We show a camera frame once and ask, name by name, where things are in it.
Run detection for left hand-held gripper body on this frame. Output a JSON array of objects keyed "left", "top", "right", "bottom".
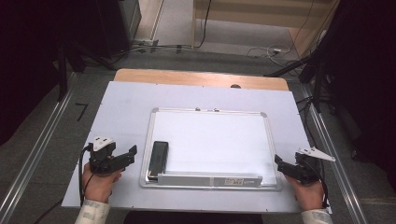
[{"left": 88, "top": 135, "right": 119, "bottom": 175}]

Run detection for metal floor rail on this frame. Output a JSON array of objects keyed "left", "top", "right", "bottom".
[
  {"left": 0, "top": 73, "right": 78, "bottom": 224},
  {"left": 300, "top": 83, "right": 369, "bottom": 224}
]

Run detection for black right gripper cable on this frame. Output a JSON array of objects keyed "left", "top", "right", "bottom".
[{"left": 309, "top": 161, "right": 330, "bottom": 209}]

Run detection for black whiteboard eraser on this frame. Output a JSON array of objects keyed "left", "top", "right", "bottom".
[{"left": 146, "top": 140, "right": 170, "bottom": 182}]

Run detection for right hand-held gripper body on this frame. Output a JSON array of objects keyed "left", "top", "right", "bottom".
[{"left": 293, "top": 147, "right": 337, "bottom": 185}]

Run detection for person's dark lap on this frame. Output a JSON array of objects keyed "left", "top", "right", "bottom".
[{"left": 123, "top": 210, "right": 265, "bottom": 224}]

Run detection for person's right hand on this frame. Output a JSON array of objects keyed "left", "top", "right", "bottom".
[{"left": 284, "top": 174, "right": 326, "bottom": 213}]

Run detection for silver framed whiteboard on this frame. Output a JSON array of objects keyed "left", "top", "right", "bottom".
[{"left": 138, "top": 106, "right": 283, "bottom": 191}]

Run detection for person's left hand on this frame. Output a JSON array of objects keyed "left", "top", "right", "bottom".
[{"left": 81, "top": 162, "right": 123, "bottom": 204}]

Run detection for dark curtain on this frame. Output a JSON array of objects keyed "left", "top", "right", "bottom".
[
  {"left": 0, "top": 0, "right": 64, "bottom": 147},
  {"left": 323, "top": 0, "right": 396, "bottom": 189}
]

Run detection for white floor cable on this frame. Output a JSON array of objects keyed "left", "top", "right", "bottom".
[{"left": 247, "top": 44, "right": 292, "bottom": 60}]

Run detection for white table cover board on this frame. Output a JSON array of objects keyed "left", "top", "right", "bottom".
[{"left": 61, "top": 80, "right": 313, "bottom": 215}]

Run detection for black cabinet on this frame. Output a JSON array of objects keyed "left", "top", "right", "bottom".
[{"left": 62, "top": 0, "right": 143, "bottom": 60}]

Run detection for grey floor cables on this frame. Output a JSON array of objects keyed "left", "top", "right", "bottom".
[{"left": 108, "top": 43, "right": 194, "bottom": 59}]

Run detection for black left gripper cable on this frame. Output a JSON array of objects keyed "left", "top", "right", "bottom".
[{"left": 78, "top": 144, "right": 95, "bottom": 207}]

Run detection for black floor cables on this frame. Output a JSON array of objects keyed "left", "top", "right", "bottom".
[{"left": 296, "top": 95, "right": 315, "bottom": 147}]

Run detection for light wooden frame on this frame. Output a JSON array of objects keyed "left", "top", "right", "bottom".
[{"left": 191, "top": 0, "right": 341, "bottom": 58}]

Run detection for grey power strip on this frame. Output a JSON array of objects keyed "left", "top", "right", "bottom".
[{"left": 134, "top": 38, "right": 160, "bottom": 49}]

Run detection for black metal stand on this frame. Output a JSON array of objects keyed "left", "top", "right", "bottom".
[
  {"left": 56, "top": 43, "right": 70, "bottom": 103},
  {"left": 312, "top": 59, "right": 327, "bottom": 114}
]

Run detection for wooden table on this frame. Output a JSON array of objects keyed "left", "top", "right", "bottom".
[{"left": 113, "top": 68, "right": 290, "bottom": 92}]

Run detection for black hanging cable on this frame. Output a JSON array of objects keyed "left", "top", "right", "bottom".
[{"left": 194, "top": 0, "right": 213, "bottom": 49}]

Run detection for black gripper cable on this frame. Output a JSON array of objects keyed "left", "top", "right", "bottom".
[
  {"left": 309, "top": 161, "right": 330, "bottom": 209},
  {"left": 78, "top": 144, "right": 95, "bottom": 207}
]

